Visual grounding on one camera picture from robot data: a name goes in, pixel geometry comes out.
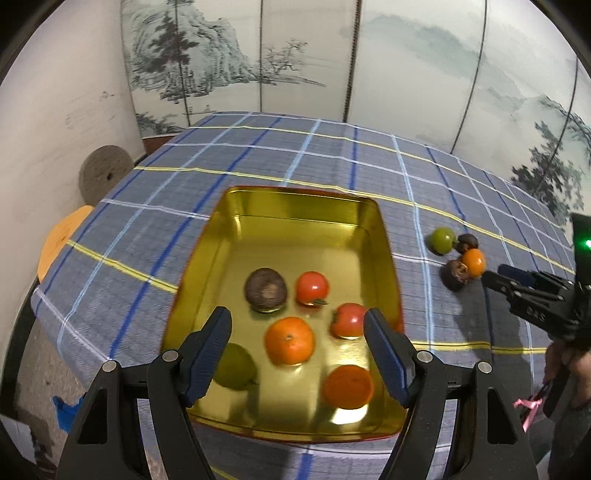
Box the large dark brown fruit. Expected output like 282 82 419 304
440 259 469 292

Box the ink landscape folding screen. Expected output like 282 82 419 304
121 0 591 227

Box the blue plaid tablecloth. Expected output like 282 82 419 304
31 111 578 480

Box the gold metal tin tray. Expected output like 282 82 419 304
159 185 408 444

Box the dark brown round fruit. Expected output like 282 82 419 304
244 268 288 312

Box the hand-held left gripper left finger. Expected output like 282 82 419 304
58 306 233 480

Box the green round fruit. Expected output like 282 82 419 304
429 227 458 256

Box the dark clothing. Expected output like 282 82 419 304
547 406 591 480

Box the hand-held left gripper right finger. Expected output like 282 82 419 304
363 308 539 480

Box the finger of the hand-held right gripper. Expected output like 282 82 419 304
498 264 575 291
482 270 571 326

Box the pink ribbon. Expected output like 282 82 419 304
513 385 552 432

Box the red persimmon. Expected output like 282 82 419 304
330 302 368 339
295 271 330 306

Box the yellow-green round fruit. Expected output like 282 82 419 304
213 342 258 392

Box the orange round stool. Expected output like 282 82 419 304
37 205 95 282

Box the person's right hand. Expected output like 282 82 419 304
545 344 591 409

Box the orange persimmon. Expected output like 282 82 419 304
461 248 486 279

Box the round grey grindstone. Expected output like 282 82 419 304
78 145 134 206

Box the orange mandarin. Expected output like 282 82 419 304
322 364 375 410
264 317 316 365

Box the blue tape scrap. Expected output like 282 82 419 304
52 394 86 432

